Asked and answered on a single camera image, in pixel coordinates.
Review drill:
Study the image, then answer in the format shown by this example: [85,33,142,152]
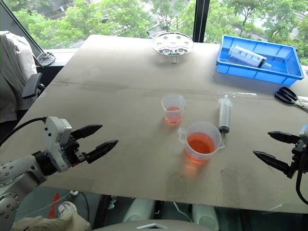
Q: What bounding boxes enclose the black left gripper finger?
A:
[85,139,119,165]
[71,124,103,140]

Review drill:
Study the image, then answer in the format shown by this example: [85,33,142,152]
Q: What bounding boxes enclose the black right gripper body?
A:
[290,137,308,174]

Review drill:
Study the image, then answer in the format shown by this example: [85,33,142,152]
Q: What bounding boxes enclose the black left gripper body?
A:
[61,134,87,168]

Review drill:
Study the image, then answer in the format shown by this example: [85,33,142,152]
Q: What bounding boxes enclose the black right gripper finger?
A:
[252,150,296,180]
[267,131,300,145]

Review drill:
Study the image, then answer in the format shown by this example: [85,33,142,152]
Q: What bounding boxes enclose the clear plastic syringe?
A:
[218,95,233,143]

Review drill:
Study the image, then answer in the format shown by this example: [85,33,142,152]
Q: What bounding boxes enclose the large beaker orange liquid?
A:
[177,121,226,166]

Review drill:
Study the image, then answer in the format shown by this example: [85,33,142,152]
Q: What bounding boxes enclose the small clear measuring cup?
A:
[161,93,186,126]

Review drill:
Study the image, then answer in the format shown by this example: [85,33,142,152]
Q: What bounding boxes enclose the large clear syringe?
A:
[228,44,273,69]

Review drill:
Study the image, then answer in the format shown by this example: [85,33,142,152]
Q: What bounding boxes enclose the red plastic strip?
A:
[47,192,61,219]

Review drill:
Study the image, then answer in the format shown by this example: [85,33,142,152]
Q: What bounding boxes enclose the white sneaker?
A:
[57,201,78,218]

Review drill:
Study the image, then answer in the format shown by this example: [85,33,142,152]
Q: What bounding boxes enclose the blue plastic tray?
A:
[215,35,305,87]

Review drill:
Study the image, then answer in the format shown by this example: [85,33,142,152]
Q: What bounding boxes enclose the white rounded robot leg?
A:
[191,203,220,231]
[122,198,156,223]

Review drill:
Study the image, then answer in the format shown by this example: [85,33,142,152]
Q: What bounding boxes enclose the black chair armrest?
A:
[22,72,46,100]

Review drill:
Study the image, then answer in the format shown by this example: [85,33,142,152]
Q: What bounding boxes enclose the beige trouser leg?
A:
[11,211,91,231]

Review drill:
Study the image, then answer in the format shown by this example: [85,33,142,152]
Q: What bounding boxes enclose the round metal steamer rack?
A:
[152,31,194,64]

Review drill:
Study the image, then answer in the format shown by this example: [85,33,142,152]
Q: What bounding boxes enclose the black slanted window beam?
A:
[0,0,44,54]

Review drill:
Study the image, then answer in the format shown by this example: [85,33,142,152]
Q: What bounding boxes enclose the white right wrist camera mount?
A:
[298,123,308,141]

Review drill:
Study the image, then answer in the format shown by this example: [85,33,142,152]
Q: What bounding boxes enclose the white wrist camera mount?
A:
[298,123,308,141]
[42,116,73,173]

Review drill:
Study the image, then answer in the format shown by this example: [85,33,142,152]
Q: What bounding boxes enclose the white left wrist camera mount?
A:
[42,116,73,173]

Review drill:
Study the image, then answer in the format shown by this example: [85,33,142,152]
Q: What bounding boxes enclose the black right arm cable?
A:
[295,168,308,203]

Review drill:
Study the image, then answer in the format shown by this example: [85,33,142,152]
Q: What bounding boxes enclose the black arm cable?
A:
[295,168,308,203]
[0,116,48,146]

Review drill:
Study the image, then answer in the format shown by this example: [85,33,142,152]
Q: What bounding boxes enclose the black handled scissors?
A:
[274,86,308,114]

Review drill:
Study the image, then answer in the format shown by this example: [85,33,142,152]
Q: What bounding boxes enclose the thin black floor cable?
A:
[76,191,90,218]

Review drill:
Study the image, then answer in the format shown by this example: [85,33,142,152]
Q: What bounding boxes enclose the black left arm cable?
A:
[0,116,48,146]

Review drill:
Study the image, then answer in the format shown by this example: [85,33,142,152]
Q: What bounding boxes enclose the coiled black cable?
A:
[36,51,56,67]

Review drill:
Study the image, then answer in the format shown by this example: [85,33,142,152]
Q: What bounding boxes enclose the thin white cable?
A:
[172,201,193,222]

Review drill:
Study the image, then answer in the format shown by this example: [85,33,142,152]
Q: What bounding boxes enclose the black vertical window post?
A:
[192,0,209,44]

